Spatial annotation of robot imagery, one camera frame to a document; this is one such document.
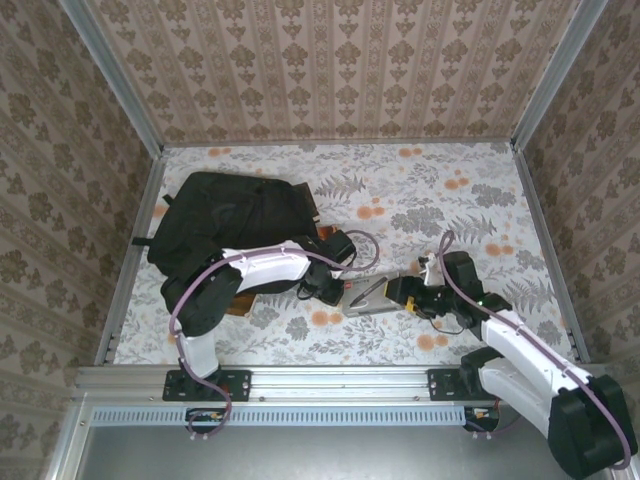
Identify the blue landscape cover book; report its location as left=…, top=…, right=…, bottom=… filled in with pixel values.
left=224, top=292, right=259, bottom=320

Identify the black backpack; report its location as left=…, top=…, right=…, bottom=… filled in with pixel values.
left=132, top=170, right=324, bottom=281

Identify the grey metal sheet panel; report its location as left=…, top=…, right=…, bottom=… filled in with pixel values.
left=74, top=424, right=626, bottom=480

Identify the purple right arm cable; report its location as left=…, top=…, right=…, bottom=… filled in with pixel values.
left=435, top=228, right=635, bottom=471

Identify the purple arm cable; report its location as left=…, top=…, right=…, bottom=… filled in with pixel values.
left=169, top=228, right=381, bottom=444
left=435, top=228, right=635, bottom=471

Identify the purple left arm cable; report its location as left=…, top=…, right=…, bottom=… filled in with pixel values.
left=169, top=228, right=381, bottom=444

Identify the aluminium mounting rail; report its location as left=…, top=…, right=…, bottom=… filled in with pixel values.
left=74, top=363, right=614, bottom=401

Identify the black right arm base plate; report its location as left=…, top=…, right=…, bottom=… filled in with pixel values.
left=427, top=368, right=501, bottom=401

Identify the aluminium frame side rail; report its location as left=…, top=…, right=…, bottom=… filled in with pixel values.
left=94, top=144, right=169, bottom=366
left=509, top=142, right=594, bottom=365

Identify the slotted grey cable duct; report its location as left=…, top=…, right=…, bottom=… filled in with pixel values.
left=89, top=405, right=501, bottom=427

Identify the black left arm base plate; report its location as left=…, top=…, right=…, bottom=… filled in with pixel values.
left=162, top=368, right=252, bottom=403

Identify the thin aluminium frame rail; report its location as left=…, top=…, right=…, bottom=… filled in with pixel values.
left=159, top=135, right=519, bottom=150

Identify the aluminium frame post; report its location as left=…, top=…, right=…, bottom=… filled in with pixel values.
left=59, top=0, right=164, bottom=156
left=512, top=0, right=609, bottom=151

